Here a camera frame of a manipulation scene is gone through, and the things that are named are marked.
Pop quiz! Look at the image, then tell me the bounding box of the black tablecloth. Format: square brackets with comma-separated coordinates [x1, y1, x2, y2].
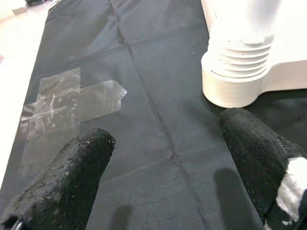
[0, 0, 307, 230]

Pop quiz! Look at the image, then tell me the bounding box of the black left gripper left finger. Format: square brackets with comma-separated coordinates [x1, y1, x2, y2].
[0, 128, 116, 230]

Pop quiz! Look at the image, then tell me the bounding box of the white plastic children table top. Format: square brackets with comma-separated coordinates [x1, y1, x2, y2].
[200, 0, 307, 109]

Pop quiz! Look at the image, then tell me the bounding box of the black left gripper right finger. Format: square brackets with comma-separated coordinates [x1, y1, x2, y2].
[219, 107, 307, 230]

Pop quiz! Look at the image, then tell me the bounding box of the crossed clear tape patch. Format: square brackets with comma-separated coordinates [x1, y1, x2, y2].
[20, 67, 128, 144]

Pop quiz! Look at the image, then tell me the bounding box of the white plastic table leg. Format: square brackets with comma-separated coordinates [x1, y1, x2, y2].
[206, 0, 282, 81]

